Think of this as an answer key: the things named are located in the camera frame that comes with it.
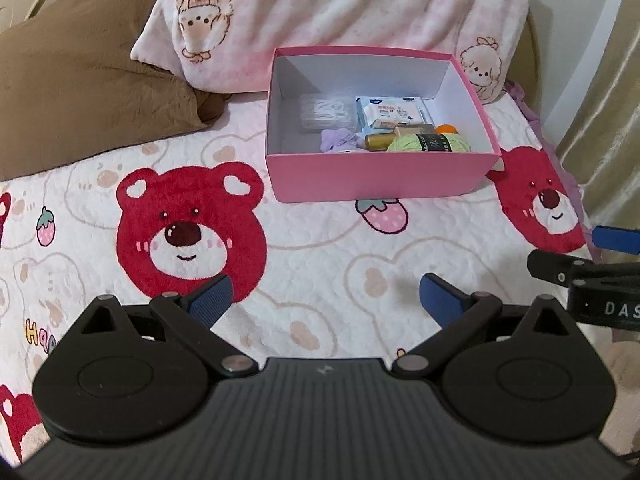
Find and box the brown pillow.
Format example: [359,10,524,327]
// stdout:
[0,0,233,181]

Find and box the beige foundation bottle gold cap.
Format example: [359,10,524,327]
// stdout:
[364,124,436,152]

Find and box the beige fuzzy cloth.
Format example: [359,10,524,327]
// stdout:
[602,340,640,461]

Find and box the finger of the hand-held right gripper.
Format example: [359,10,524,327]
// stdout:
[592,226,640,255]
[527,250,640,287]

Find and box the purple plush toy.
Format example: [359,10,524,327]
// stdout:
[320,127,368,153]

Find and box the gold satin curtain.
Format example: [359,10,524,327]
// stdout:
[542,0,640,231]

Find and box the pink cardboard box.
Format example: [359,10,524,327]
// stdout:
[264,46,502,204]

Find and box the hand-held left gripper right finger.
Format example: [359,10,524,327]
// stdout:
[391,273,575,378]

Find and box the small white tissue packet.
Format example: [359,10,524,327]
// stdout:
[356,96,435,129]

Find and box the pink printed pillow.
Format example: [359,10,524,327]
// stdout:
[131,0,543,106]

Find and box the red bear printed blanket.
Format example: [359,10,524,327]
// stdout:
[0,80,601,466]

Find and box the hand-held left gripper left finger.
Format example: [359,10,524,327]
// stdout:
[75,274,254,378]

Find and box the green yarn ball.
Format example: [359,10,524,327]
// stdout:
[386,131,473,153]

